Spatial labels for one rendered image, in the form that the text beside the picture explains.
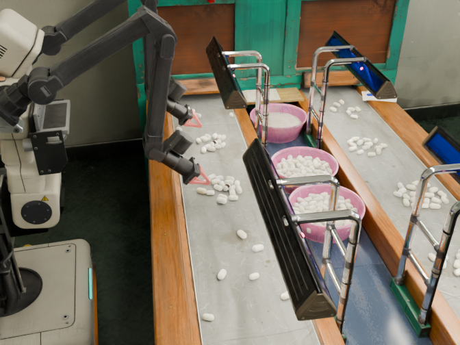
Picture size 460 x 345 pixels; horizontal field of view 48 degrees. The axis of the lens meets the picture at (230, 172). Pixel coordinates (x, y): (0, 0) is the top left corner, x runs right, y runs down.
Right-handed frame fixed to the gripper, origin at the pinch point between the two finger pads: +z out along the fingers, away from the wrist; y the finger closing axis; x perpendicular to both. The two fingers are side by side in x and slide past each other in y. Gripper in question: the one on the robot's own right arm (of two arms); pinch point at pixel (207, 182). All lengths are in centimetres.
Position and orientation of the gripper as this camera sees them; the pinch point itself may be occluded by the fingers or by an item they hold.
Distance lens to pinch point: 182.4
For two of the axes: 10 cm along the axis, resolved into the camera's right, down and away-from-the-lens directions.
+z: 7.4, 5.0, 4.5
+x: -6.5, 6.9, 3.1
